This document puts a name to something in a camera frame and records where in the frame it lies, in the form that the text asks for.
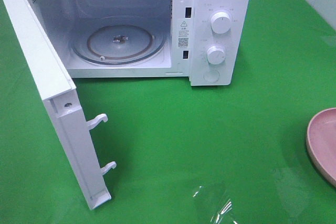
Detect round door release button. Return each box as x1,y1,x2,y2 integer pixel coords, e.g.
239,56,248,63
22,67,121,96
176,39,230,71
203,70,220,83

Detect white microwave knob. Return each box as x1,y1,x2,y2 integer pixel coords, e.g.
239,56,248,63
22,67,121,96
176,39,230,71
206,45,226,65
210,10,232,34

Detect white microwave door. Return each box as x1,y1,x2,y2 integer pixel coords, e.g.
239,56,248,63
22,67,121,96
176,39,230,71
3,0,117,209

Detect pink round plate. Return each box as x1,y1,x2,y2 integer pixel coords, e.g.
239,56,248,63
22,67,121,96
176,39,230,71
306,108,335,186

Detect green table cloth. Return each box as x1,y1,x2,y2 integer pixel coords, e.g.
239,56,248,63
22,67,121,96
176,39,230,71
1,0,335,223

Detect glass microwave turntable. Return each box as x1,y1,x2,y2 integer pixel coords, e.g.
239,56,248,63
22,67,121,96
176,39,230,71
71,16,171,66

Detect white microwave oven body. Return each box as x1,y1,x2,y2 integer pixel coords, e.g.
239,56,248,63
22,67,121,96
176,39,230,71
28,0,249,86

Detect clear plastic film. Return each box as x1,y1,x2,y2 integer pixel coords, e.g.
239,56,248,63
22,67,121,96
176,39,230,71
192,182,238,223

